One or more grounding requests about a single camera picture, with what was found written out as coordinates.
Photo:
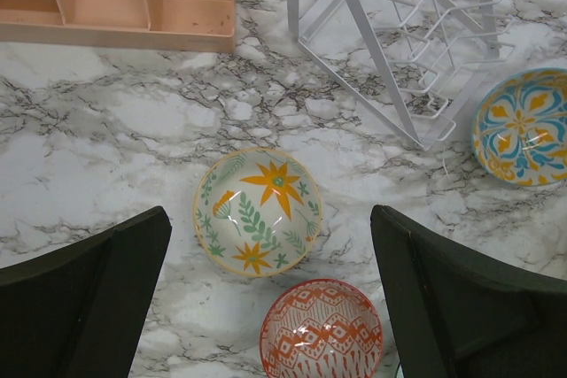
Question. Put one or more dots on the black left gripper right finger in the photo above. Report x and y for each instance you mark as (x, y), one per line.
(456, 312)

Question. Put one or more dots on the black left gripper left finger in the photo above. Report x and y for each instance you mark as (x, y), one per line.
(79, 311)

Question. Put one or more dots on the red patterned bowl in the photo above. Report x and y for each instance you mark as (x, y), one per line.
(321, 328)

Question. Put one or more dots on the blue yellow floral bowl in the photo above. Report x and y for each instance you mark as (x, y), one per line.
(518, 133)

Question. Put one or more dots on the orange flower bowl left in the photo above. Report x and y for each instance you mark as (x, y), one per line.
(257, 212)

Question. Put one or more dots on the orange plastic file organizer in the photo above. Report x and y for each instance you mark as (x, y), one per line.
(194, 25)

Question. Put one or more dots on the white wire dish rack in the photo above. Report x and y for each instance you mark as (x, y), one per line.
(412, 63)

